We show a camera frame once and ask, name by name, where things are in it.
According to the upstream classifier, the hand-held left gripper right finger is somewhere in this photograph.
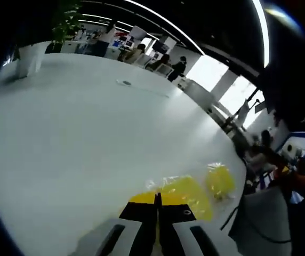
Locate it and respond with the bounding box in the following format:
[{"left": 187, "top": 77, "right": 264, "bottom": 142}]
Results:
[{"left": 157, "top": 192, "right": 238, "bottom": 256}]

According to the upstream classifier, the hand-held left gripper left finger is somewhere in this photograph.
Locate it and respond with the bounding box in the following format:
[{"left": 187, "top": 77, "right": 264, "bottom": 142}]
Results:
[{"left": 69, "top": 192, "right": 159, "bottom": 256}]

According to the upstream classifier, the yellow rectangular silicone block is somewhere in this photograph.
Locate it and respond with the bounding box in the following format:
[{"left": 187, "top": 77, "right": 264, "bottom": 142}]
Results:
[{"left": 130, "top": 174, "right": 214, "bottom": 222}]

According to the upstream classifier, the yellow round silicone block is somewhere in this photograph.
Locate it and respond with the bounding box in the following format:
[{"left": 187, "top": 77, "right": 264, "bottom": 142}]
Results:
[{"left": 205, "top": 162, "right": 237, "bottom": 201}]

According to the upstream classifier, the black tripod stand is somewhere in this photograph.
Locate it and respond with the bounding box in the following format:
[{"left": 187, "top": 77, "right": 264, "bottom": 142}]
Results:
[{"left": 236, "top": 89, "right": 265, "bottom": 129}]

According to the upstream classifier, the white ceiling light strip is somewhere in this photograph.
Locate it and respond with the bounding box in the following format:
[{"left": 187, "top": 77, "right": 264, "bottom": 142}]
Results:
[
  {"left": 252, "top": 0, "right": 271, "bottom": 68},
  {"left": 123, "top": 0, "right": 205, "bottom": 56}
]

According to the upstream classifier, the white office chair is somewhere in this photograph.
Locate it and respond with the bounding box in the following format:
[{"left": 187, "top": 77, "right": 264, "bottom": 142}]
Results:
[
  {"left": 138, "top": 53, "right": 152, "bottom": 67},
  {"left": 156, "top": 63, "right": 173, "bottom": 77}
]

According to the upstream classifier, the dark hanging screen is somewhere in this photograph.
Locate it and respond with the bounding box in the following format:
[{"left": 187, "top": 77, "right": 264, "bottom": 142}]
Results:
[{"left": 151, "top": 39, "right": 171, "bottom": 53}]

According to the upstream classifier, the green potted plant white pot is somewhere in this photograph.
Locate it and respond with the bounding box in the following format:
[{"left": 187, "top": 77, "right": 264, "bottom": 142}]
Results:
[{"left": 11, "top": 0, "right": 83, "bottom": 79}]

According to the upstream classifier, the black cable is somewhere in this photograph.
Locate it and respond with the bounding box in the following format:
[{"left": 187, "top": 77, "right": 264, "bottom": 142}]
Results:
[
  {"left": 248, "top": 221, "right": 292, "bottom": 244},
  {"left": 220, "top": 206, "right": 240, "bottom": 230}
]

